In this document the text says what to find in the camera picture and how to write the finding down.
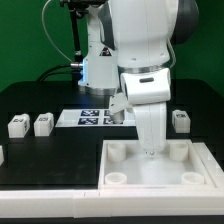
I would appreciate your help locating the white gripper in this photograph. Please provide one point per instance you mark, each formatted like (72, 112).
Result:
(150, 123)

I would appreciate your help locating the white square tabletop part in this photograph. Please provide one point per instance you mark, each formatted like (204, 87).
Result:
(125, 165)

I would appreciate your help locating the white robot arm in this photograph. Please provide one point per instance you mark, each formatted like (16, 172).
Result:
(130, 56)

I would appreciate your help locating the white part at left edge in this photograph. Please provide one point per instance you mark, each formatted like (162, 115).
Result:
(1, 155)

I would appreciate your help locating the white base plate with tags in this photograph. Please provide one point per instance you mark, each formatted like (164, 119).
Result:
(85, 117)

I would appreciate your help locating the white L-shaped obstacle wall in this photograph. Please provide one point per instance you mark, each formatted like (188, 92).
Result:
(81, 202)

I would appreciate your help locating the black camera stand pole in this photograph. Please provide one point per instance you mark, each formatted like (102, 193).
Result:
(76, 36)

